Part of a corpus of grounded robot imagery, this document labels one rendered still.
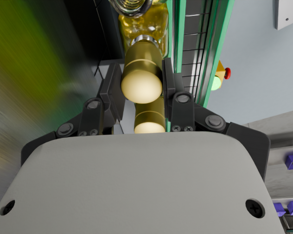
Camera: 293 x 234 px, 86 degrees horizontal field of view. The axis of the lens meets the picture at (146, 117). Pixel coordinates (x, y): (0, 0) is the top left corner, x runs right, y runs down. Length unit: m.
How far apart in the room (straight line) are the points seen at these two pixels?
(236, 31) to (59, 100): 0.71
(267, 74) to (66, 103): 0.92
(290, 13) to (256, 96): 0.43
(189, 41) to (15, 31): 0.33
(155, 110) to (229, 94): 0.86
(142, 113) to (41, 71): 0.13
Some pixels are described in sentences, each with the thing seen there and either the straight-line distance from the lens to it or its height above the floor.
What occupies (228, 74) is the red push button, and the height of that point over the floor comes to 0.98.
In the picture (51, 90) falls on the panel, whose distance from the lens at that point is 0.23.
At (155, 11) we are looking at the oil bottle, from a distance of 0.19.
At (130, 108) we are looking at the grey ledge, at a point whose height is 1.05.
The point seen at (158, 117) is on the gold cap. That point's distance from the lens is 0.16.
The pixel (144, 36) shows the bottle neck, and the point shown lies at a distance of 0.17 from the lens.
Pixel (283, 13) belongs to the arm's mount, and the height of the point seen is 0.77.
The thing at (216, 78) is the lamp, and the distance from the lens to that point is 0.55.
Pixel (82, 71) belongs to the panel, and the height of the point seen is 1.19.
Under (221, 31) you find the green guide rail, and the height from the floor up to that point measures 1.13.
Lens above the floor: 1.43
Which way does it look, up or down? 41 degrees down
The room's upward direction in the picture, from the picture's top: 178 degrees counter-clockwise
